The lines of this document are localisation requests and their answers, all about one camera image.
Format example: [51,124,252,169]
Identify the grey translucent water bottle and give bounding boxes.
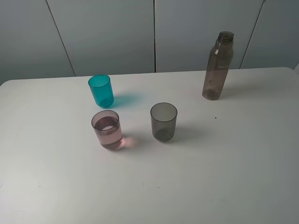
[202,31,234,100]

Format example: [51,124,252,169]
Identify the grey translucent plastic cup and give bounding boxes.
[150,102,178,142]

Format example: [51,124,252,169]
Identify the pink translucent plastic cup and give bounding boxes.
[91,110,123,150]

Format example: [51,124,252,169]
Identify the teal translucent plastic cup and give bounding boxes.
[88,75,114,108]

